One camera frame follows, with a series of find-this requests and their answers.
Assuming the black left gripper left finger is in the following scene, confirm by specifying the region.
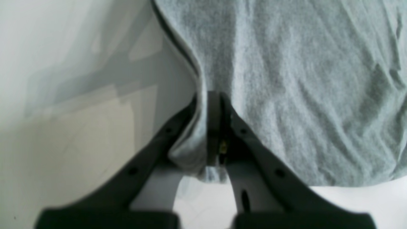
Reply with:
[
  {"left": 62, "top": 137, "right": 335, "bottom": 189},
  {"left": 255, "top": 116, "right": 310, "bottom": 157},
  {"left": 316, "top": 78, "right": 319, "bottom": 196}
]
[{"left": 35, "top": 97, "right": 197, "bottom": 229}]

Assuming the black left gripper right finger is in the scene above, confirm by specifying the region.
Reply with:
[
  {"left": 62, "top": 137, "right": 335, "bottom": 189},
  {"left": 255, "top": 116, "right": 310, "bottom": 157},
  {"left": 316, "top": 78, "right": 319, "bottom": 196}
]
[{"left": 207, "top": 91, "right": 376, "bottom": 229}]

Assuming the grey t-shirt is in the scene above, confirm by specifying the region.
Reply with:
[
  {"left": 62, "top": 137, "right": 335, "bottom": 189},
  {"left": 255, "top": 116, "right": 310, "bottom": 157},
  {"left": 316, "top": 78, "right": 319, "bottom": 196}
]
[{"left": 153, "top": 0, "right": 406, "bottom": 187}]

